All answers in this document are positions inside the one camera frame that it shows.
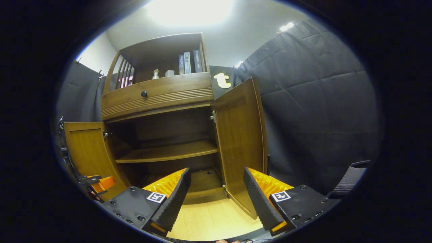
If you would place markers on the wooden double-door shoe cabinet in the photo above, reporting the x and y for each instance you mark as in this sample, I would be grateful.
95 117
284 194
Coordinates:
158 50

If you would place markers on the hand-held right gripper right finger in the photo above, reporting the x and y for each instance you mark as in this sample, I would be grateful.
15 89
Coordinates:
260 199

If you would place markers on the small ceiling light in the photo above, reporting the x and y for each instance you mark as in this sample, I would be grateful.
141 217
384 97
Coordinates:
286 27

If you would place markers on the black ribbed chair back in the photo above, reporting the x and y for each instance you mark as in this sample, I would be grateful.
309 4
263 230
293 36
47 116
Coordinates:
349 179

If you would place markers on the dark blue book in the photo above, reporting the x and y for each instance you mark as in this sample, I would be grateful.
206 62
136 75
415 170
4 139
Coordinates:
182 64

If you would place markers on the wooden cabinet door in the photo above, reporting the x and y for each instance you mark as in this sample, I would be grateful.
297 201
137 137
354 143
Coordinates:
239 141
87 152

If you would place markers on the black backdrop cloth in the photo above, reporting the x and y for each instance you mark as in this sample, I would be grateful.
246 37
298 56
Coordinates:
320 101

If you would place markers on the black drawer knob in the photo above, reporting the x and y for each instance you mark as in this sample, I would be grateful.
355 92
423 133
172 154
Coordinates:
144 93

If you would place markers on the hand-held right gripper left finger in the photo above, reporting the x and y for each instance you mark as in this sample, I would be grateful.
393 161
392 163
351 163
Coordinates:
175 199

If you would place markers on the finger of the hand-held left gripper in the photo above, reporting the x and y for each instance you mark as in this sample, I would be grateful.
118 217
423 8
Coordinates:
104 184

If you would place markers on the wooden inner cabinet shelf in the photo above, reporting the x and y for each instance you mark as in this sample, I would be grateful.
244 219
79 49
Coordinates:
168 152

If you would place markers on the small white pump bottle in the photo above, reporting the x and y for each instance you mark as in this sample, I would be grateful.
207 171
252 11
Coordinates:
155 75

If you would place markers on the small white box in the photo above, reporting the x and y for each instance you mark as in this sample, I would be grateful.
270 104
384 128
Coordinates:
169 73

